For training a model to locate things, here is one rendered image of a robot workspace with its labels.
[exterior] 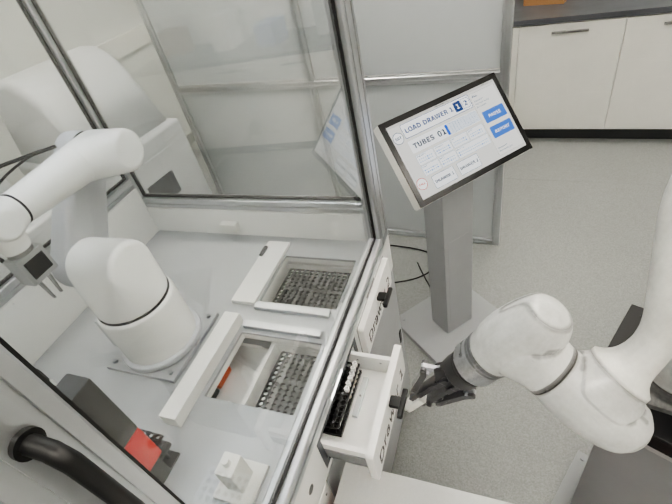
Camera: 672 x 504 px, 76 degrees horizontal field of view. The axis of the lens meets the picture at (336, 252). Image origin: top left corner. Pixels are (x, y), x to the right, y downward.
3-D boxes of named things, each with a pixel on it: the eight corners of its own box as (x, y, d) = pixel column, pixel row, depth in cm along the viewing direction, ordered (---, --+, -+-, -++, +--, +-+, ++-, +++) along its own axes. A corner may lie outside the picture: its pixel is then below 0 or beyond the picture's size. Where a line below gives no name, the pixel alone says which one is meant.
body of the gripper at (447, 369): (491, 358, 83) (463, 376, 90) (454, 338, 83) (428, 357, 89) (489, 392, 78) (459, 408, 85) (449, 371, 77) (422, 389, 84)
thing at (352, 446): (396, 370, 113) (394, 356, 109) (372, 468, 95) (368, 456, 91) (264, 348, 127) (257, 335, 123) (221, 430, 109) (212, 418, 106)
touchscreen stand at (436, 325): (530, 338, 208) (560, 147, 143) (459, 388, 195) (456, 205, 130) (458, 282, 244) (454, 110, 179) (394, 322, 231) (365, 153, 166)
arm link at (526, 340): (456, 351, 73) (518, 405, 71) (519, 307, 62) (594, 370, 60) (477, 314, 81) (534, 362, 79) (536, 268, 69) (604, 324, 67)
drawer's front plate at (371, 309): (391, 281, 140) (387, 256, 133) (369, 355, 120) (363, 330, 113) (386, 281, 140) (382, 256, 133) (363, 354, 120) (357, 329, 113)
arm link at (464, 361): (471, 320, 79) (452, 334, 83) (466, 362, 73) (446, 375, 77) (512, 343, 80) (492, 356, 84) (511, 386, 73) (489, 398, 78)
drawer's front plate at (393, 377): (405, 369, 114) (401, 343, 107) (379, 481, 94) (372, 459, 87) (398, 368, 115) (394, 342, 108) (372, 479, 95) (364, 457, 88)
